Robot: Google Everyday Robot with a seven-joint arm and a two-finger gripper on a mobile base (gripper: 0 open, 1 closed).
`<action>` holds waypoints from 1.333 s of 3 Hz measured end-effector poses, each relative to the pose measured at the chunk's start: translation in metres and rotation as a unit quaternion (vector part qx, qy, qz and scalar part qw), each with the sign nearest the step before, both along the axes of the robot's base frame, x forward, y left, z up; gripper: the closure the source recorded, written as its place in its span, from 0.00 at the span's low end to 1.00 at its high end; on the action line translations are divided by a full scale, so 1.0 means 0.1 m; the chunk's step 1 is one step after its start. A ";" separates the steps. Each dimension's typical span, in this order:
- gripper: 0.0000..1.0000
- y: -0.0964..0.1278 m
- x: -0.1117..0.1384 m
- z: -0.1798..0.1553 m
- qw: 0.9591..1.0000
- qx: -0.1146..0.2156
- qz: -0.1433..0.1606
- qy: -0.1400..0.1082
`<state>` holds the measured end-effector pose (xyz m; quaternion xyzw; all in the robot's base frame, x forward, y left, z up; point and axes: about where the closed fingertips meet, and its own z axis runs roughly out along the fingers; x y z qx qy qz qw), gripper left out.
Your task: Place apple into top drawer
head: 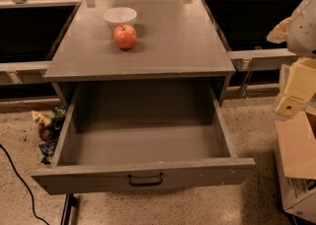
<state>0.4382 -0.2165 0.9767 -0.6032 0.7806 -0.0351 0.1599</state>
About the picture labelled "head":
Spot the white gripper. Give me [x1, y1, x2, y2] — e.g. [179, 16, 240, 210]
[267, 0, 316, 117]

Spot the red apple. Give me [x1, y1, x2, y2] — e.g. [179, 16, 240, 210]
[113, 25, 137, 50]

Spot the grey open top drawer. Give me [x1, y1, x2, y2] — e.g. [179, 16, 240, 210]
[32, 81, 255, 194]

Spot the cardboard box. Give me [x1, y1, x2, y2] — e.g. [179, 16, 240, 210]
[275, 107, 316, 223]

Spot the grey cabinet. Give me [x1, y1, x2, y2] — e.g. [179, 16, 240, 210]
[44, 0, 235, 100]

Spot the white ceramic bowl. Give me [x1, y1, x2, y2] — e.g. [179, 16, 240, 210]
[103, 7, 137, 30]

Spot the crumpled snack bags pile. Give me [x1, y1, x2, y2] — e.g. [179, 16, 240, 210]
[31, 106, 66, 165]

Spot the black drawer handle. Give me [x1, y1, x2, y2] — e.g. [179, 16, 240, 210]
[127, 173, 164, 188]

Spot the black floor cable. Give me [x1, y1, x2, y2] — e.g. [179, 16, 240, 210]
[0, 143, 51, 225]

